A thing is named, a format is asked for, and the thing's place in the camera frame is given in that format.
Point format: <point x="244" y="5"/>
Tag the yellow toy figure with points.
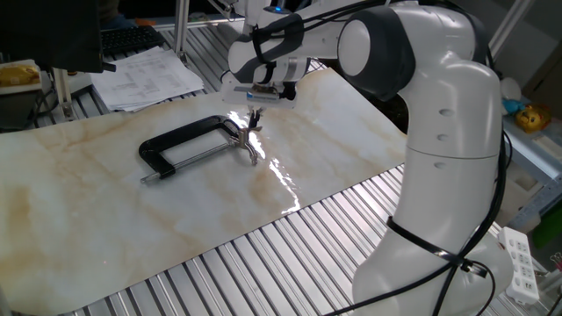
<point x="533" y="118"/>

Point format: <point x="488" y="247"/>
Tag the white power strip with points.
<point x="520" y="265"/>

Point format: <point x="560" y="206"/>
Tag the black monitor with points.
<point x="48" y="30"/>

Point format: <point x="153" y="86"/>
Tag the aluminium profile post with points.
<point x="181" y="30"/>

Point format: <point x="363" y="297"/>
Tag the glossy marble pattern sheet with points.
<point x="131" y="210"/>

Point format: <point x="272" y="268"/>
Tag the yellow packet on white box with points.
<point x="17" y="75"/>

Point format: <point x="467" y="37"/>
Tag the stack of printed papers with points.
<point x="145" y="79"/>

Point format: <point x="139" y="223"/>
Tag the silver camera with blue caps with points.
<point x="263" y="93"/>

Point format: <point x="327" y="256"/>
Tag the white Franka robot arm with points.
<point x="452" y="131"/>

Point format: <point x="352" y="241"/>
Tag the blue toy figure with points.
<point x="511" y="106"/>

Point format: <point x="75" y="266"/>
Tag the black keyboard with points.
<point x="131" y="38"/>

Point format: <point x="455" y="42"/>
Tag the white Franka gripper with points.
<point x="232" y="94"/>

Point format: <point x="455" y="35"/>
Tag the black C-clamp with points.
<point x="175" y="136"/>

